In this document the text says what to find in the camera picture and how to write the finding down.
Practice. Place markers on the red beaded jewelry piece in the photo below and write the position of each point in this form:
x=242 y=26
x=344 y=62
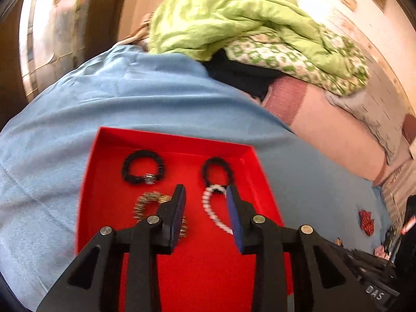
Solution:
x=366 y=222

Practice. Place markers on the light blue cloth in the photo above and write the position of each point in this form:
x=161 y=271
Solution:
x=130 y=97

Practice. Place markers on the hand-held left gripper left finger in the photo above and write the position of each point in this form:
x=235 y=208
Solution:
x=177 y=217

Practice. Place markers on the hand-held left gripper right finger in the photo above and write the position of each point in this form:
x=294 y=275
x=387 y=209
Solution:
x=234 y=222

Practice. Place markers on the grey printed blanket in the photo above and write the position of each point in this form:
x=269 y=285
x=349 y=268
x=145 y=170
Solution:
x=383 y=117

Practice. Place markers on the wooden wardrobe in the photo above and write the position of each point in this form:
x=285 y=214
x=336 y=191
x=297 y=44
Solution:
x=107 y=13

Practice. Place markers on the green satin quilt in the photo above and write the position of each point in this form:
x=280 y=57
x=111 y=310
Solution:
x=227 y=22

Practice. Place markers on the pink bedsheet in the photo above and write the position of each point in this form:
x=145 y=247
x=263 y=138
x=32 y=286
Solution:
x=325 y=130

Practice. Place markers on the black cloth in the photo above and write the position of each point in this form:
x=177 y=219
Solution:
x=240 y=78

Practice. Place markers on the beige cloth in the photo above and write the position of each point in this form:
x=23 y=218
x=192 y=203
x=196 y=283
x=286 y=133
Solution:
x=139 y=35

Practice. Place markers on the green patterned white quilt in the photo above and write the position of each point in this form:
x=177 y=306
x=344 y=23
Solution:
x=292 y=61

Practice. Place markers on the mirror panel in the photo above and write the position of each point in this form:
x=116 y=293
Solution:
x=55 y=32

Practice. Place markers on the red jewelry box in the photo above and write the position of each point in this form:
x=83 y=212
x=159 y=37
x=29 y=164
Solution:
x=201 y=266

